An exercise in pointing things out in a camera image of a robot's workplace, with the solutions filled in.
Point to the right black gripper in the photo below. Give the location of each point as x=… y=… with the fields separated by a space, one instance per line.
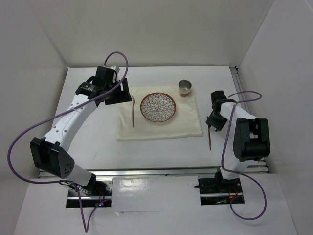
x=211 y=121

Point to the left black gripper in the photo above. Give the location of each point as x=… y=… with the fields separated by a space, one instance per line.
x=123 y=95

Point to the copper knife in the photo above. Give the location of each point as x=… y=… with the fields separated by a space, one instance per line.
x=209 y=140

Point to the cream cloth placemat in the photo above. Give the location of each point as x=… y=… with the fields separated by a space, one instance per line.
x=185 y=123

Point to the floral patterned ceramic plate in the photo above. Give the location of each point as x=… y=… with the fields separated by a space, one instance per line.
x=158 y=107

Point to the silver metal cup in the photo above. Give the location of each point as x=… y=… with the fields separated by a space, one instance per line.
x=184 y=88

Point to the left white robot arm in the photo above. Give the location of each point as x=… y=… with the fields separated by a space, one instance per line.
x=50 y=153

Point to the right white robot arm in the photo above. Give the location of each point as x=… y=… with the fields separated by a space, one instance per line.
x=247 y=140

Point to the aluminium front rail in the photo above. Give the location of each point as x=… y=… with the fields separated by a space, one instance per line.
x=164 y=172

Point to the aluminium rail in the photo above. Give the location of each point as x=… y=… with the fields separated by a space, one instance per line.
x=245 y=98
x=164 y=172

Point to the aluminium right side rail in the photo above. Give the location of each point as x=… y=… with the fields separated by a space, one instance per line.
x=245 y=98

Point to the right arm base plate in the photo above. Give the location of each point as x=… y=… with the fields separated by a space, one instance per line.
x=214 y=192

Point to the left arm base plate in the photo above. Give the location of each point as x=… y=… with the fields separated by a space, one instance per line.
x=89 y=200

